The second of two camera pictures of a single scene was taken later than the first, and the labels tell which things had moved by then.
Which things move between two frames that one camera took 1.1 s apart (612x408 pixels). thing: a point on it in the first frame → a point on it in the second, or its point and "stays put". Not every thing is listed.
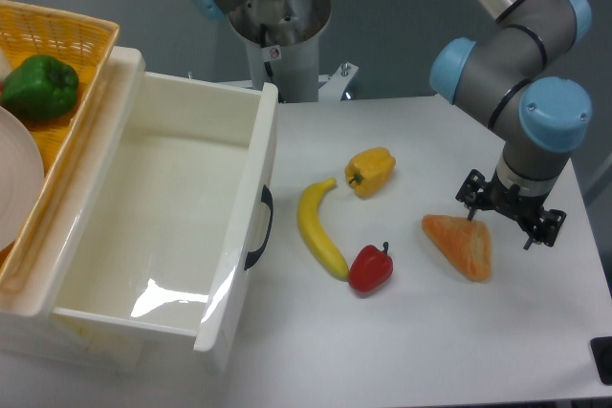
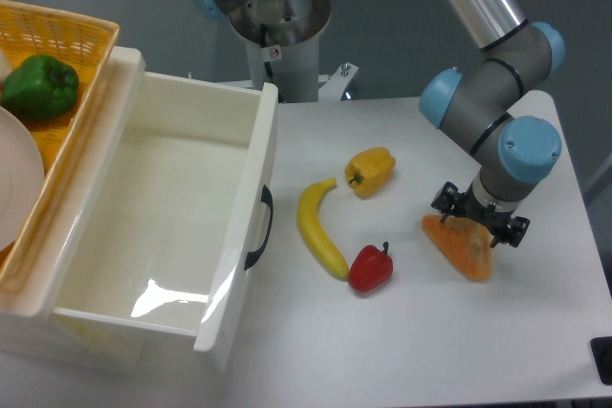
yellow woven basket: [83, 42] stays put
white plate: [22, 182] stays put
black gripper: [525, 209] → [508, 230]
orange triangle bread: [467, 244] stays put
